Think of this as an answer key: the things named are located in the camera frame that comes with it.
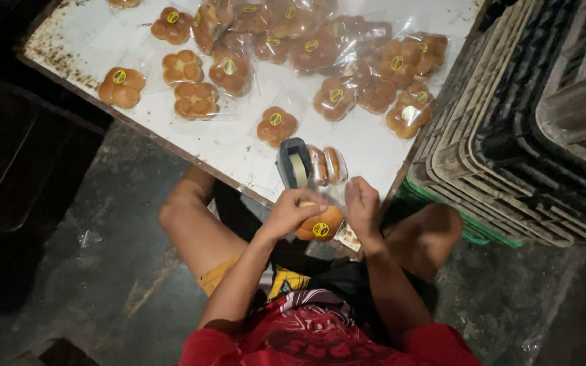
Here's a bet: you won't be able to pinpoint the person's left hand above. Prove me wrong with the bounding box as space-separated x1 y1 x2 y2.
260 188 330 243

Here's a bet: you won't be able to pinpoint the person's right hand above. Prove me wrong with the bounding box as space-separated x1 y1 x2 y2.
343 176 384 246

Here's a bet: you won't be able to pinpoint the round bun packet yellow sticker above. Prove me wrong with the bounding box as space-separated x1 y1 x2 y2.
293 201 345 243

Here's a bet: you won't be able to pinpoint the clear bag with two buns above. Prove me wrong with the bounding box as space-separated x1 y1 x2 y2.
307 145 349 187

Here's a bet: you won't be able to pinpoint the grey tape dispenser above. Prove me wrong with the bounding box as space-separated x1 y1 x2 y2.
276 137 314 191

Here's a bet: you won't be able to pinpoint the person's yellow black shorts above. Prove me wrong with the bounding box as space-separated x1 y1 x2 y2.
198 256 375 309

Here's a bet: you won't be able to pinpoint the person's right leg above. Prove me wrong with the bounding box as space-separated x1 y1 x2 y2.
384 203 464 284

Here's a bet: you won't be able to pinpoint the person's leg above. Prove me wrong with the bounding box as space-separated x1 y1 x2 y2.
384 203 464 284
158 165 249 279

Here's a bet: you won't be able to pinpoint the person's left leg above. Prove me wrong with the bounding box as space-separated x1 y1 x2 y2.
158 165 249 279

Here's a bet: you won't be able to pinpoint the green plastic crate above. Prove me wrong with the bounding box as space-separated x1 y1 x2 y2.
394 178 524 249

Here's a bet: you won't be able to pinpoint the person's red printed shirt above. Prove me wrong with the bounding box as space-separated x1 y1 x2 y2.
178 289 483 366

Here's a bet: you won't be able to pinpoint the heap of bagged flower buns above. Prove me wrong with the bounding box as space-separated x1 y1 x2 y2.
97 0 449 149

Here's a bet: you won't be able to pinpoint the stack of grey plastic crates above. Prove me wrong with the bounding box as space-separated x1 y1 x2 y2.
407 0 586 251

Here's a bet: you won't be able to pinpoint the clear plastic scrap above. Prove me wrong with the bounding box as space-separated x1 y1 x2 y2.
78 229 103 249

